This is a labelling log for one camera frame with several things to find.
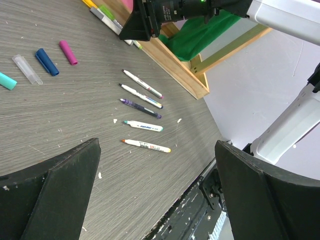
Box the teal marker pen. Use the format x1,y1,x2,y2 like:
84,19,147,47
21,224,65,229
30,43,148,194
123,120,164,132

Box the purple marker pen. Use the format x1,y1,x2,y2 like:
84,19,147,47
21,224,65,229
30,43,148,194
119,98,162,119

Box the magenta pen cap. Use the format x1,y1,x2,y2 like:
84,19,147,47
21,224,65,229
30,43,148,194
59,40,78,66

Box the pink t-shirt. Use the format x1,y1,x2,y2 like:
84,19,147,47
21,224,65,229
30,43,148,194
122,0,134,11

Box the cable duct rail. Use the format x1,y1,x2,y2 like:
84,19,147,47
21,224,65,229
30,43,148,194
208,211,227,240

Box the magenta marker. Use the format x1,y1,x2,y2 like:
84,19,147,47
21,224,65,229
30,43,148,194
122,69,163,99

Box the teal pen cap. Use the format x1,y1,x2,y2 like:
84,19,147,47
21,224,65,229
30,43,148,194
0,72,18,91

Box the grey marker pen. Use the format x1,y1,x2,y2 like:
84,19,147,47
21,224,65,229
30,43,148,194
90,7,121,36

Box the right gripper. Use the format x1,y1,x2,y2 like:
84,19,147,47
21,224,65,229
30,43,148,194
119,0,218,42

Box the green tank top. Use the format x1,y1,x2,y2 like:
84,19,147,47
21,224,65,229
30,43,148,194
158,10,241,62

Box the blue pen cap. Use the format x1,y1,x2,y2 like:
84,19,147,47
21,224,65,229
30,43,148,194
35,48,60,77

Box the wooden clothes rack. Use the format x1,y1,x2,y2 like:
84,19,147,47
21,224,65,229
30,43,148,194
92,0,273,100

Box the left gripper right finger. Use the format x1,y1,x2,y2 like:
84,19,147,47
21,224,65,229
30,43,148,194
215,140,320,240

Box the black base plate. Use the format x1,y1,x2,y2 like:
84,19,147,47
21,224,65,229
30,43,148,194
143,167,228,240

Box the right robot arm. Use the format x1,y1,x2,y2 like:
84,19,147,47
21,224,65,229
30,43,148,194
204,0,320,164

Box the clear pen cap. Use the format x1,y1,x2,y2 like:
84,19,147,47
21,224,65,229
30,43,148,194
12,54,43,86

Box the yellow marker pen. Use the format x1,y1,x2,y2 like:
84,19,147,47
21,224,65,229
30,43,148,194
121,139,171,153

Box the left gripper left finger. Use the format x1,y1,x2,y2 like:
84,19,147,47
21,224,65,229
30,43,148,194
0,138,101,240

